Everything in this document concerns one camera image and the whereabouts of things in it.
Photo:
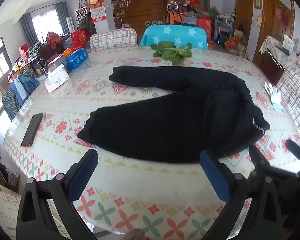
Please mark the wooden side cabinet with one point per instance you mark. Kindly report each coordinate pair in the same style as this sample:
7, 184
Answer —
272, 67

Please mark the metal shelf rack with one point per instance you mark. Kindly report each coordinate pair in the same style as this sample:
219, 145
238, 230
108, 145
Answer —
223, 30

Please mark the blue star towel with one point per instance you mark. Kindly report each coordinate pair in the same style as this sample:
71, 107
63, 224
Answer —
175, 35

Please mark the green leafy vegetable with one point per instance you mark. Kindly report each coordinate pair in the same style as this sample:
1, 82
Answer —
170, 52

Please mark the white gloves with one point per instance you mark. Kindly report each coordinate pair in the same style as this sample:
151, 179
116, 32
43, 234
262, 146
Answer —
273, 95

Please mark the large red gift box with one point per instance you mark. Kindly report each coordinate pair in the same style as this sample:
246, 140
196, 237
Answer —
78, 37

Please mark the wooden low shelf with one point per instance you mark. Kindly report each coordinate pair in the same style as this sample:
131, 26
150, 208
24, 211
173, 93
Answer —
0, 170

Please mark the maroon cloth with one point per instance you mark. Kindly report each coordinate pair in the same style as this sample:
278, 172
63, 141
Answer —
53, 40

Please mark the red gift carton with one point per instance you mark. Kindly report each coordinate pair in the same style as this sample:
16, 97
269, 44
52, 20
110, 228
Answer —
204, 26

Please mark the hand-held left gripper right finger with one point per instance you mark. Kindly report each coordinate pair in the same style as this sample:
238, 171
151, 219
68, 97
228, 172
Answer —
213, 177

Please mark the dark smartphone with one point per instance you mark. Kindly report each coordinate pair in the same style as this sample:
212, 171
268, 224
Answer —
32, 130

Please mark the orange fruit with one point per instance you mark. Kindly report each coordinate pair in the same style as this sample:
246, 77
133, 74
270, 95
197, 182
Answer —
67, 51

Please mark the small red yellow box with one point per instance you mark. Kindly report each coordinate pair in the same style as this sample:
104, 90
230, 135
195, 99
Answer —
232, 43

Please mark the orange bag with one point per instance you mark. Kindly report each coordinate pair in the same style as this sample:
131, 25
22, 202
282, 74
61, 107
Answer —
176, 18

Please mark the red wall calendar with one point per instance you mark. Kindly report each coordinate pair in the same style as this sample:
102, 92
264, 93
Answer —
97, 10

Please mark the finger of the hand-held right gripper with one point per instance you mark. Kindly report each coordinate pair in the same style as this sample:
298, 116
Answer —
293, 147
257, 156

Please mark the white tissue box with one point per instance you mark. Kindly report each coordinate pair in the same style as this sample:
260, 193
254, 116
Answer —
57, 81

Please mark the patterned tablecloth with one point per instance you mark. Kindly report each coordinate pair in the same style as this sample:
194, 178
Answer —
140, 192

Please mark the framed wall picture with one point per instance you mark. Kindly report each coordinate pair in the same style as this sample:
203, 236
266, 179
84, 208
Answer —
257, 0

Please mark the blue grey curtain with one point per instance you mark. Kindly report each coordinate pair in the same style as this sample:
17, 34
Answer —
28, 28
61, 17

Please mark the black pants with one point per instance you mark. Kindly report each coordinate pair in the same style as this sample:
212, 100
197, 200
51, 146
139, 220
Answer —
177, 125

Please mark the white lace cloth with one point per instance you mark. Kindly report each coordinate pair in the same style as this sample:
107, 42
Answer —
272, 47

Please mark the wooden staircase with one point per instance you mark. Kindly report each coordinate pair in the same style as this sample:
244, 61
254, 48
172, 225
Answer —
145, 7

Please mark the wooden door with red ornament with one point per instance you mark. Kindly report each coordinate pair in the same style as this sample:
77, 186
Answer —
280, 25

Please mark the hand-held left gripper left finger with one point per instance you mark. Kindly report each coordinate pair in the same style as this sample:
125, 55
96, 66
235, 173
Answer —
81, 180

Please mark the blue wet wipes pack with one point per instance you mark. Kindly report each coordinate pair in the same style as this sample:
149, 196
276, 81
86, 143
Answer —
76, 58

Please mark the bright window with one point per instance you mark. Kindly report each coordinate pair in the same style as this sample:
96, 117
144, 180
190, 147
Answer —
46, 23

